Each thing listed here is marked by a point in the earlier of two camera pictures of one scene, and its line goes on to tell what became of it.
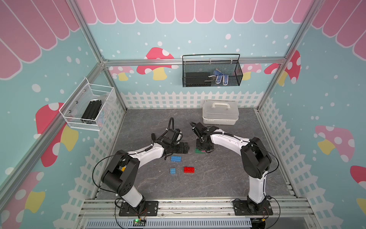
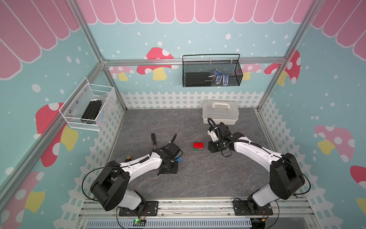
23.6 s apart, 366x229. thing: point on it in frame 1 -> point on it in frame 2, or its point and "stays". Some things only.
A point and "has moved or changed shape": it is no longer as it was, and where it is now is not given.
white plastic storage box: [220, 112] stays
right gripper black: [208, 149] -> [210, 147]
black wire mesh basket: [210, 70] stays
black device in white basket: [91, 111] stays
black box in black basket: [198, 79] stays
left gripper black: [185, 150] -> [173, 171]
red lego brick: [189, 170] has moved or changed shape
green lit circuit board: [138, 222] stays
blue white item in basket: [219, 75] stays
